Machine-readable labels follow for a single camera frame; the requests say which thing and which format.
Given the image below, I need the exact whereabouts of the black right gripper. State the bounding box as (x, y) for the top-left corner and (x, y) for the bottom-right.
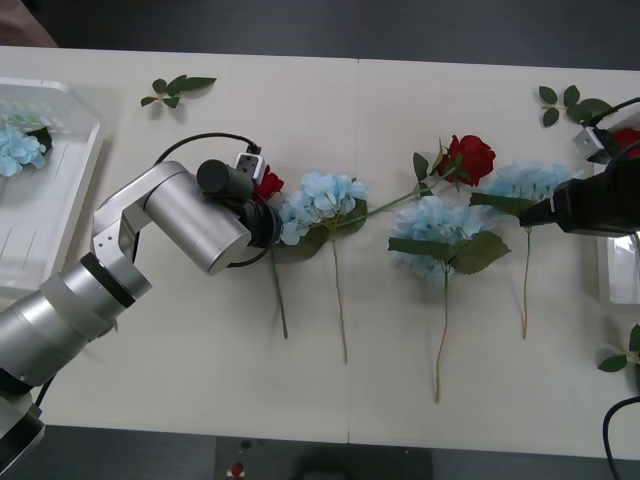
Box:
(519, 172), (640, 236)

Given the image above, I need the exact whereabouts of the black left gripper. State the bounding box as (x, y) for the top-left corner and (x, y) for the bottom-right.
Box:
(237, 198), (279, 248)

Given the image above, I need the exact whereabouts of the red rose green stem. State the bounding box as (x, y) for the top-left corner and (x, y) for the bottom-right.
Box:
(612, 128), (640, 160)
(252, 164), (290, 341)
(329, 133), (497, 226)

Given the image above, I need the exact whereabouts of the pale blue flower green stem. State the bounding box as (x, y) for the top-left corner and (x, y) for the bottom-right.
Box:
(387, 195), (512, 404)
(273, 172), (372, 365)
(0, 122), (54, 177)
(468, 160), (585, 340)

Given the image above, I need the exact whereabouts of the shallow white box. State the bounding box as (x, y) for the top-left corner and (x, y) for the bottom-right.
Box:
(596, 233), (640, 306)
(0, 77), (110, 297)

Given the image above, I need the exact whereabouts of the loose green leaf twig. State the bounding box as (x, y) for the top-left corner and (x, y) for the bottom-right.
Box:
(140, 74), (218, 109)
(538, 84), (614, 129)
(597, 323), (640, 374)

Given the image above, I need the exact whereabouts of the person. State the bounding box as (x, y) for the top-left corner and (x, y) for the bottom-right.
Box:
(0, 0), (57, 49)

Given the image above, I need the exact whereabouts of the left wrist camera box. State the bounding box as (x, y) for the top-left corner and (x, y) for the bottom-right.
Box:
(233, 151), (265, 181)

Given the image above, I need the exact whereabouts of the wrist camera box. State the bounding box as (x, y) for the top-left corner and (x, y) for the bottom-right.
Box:
(233, 151), (265, 181)
(573, 127), (615, 165)

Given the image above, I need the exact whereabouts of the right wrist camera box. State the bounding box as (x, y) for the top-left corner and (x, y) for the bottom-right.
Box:
(573, 127), (615, 165)

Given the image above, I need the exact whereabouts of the black cable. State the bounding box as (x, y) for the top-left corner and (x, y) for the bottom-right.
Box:
(602, 394), (640, 480)

